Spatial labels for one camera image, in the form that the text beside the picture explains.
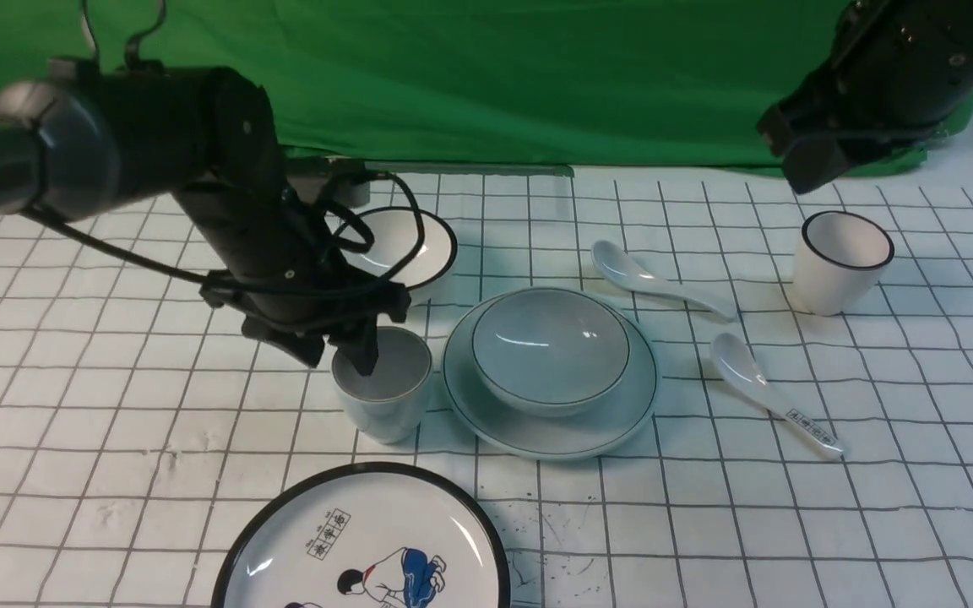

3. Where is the white spoon with label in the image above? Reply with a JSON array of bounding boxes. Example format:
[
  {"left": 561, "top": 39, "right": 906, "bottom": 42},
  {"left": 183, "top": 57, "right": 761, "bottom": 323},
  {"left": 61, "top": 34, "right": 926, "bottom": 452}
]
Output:
[{"left": 709, "top": 334, "right": 845, "bottom": 459}]

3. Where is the black-rimmed illustrated plate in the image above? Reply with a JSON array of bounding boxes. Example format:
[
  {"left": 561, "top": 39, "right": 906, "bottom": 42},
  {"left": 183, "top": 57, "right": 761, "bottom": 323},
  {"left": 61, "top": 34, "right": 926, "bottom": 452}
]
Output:
[{"left": 209, "top": 462, "right": 511, "bottom": 607}]

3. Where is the plain white ceramic spoon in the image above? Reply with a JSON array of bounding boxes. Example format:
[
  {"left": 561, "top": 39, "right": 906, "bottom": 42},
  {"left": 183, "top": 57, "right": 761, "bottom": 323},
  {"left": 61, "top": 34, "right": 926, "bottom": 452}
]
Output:
[{"left": 590, "top": 240, "right": 738, "bottom": 322}]

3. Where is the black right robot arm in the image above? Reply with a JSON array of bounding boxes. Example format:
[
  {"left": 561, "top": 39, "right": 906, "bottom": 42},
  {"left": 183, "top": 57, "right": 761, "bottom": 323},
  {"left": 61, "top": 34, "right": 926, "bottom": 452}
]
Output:
[{"left": 243, "top": 1, "right": 973, "bottom": 193}]

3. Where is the pale blue cup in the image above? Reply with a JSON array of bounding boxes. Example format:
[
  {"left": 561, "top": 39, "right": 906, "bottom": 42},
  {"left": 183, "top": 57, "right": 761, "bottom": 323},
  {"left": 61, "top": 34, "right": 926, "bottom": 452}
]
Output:
[{"left": 331, "top": 326, "right": 433, "bottom": 445}]

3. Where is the pale blue flat plate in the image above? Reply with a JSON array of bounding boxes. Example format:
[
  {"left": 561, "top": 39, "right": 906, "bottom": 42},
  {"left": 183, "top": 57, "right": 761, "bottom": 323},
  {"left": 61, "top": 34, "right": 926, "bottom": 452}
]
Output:
[{"left": 441, "top": 294, "right": 660, "bottom": 459}]

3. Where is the white black-rimmed bowl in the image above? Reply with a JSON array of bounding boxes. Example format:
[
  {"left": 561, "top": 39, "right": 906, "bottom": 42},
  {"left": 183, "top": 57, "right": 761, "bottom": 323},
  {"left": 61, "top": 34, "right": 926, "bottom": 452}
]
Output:
[{"left": 344, "top": 207, "right": 459, "bottom": 307}]

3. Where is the pale blue bowl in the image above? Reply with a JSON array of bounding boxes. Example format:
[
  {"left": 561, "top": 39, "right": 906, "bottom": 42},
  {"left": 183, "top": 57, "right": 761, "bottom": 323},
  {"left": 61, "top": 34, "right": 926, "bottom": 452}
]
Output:
[{"left": 470, "top": 287, "right": 633, "bottom": 418}]

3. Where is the white black-rimmed cup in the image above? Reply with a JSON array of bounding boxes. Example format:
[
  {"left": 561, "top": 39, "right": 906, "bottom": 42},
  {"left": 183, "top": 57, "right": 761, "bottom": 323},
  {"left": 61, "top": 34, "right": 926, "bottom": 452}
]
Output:
[{"left": 792, "top": 210, "right": 895, "bottom": 317}]

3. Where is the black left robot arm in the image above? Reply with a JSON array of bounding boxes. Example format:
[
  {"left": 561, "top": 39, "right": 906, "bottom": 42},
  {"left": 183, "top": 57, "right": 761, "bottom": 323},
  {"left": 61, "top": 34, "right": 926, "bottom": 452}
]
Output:
[{"left": 0, "top": 57, "right": 410, "bottom": 376}]

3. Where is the white grid tablecloth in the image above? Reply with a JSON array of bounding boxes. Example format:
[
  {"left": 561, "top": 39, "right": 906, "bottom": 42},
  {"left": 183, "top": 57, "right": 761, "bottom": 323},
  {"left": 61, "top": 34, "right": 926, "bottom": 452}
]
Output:
[{"left": 0, "top": 168, "right": 973, "bottom": 607}]

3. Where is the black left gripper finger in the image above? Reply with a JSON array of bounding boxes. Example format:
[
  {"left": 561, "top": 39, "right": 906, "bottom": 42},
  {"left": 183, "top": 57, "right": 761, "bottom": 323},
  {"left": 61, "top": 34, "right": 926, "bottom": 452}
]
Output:
[
  {"left": 328, "top": 322, "right": 378, "bottom": 377},
  {"left": 263, "top": 328, "right": 327, "bottom": 368}
]

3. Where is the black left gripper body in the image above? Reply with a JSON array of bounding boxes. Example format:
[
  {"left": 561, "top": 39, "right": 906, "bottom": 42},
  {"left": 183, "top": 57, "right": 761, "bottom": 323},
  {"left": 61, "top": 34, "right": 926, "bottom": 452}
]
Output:
[{"left": 200, "top": 267, "right": 410, "bottom": 339}]

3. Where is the green backdrop cloth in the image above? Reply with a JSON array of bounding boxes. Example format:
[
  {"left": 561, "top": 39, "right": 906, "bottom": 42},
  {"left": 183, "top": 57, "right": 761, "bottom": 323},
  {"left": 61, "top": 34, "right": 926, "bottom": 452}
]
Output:
[{"left": 0, "top": 0, "right": 973, "bottom": 178}]

